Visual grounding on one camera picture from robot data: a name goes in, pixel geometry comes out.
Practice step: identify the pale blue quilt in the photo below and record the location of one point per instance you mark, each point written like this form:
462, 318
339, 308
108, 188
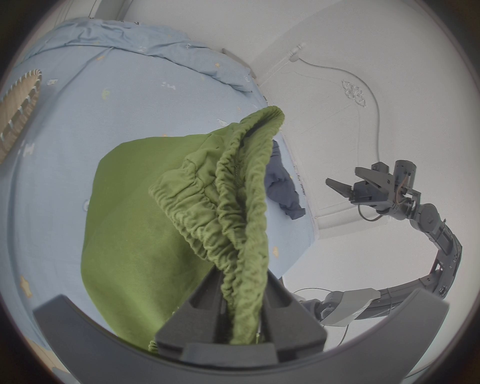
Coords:
157, 41

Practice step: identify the bed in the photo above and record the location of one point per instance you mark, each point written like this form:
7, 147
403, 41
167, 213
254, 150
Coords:
67, 123

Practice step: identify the grey pipe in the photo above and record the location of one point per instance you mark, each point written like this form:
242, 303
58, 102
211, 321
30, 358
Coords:
96, 7

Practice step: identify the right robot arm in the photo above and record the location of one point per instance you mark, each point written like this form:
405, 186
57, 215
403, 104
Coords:
446, 243

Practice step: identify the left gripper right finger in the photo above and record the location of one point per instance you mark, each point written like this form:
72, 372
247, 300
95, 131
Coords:
296, 322

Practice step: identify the dark blue garment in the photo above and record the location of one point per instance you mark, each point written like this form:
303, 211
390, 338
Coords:
281, 183

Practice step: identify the round woven basket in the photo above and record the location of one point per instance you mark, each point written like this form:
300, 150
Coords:
18, 108

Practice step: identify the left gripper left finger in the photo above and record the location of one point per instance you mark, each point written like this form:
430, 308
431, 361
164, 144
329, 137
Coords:
191, 318

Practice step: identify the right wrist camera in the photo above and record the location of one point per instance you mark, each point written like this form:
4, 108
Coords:
379, 167

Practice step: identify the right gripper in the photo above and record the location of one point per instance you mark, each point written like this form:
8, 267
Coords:
375, 197

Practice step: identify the green trousers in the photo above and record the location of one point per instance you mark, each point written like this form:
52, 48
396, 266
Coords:
131, 232

